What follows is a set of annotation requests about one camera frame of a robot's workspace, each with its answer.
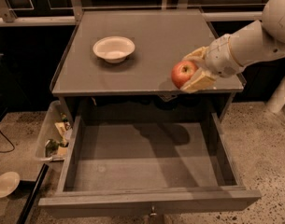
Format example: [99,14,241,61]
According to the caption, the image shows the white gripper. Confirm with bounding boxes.
[180,34,244,93]

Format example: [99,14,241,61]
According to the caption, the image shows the red apple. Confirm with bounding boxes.
[171,61,198,89]

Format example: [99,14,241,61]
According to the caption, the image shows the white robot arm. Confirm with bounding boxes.
[180,0,285,93]

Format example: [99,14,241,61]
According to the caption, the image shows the grey cabinet counter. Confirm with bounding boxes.
[51,10,244,124]

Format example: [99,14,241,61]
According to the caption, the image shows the white bowl on counter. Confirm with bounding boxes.
[93,36,135,63]

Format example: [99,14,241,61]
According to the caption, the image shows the open grey top drawer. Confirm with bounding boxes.
[39,114,262,217]

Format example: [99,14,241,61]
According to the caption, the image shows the clear plastic bin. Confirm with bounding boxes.
[35,101,66,172]

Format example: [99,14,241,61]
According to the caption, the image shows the snack packets in bin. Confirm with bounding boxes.
[44,113,73,160]

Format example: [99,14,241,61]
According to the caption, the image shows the metal railing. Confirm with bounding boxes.
[0,0,265,26]

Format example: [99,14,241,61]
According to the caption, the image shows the black cable on floor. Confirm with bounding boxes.
[0,125,17,154]

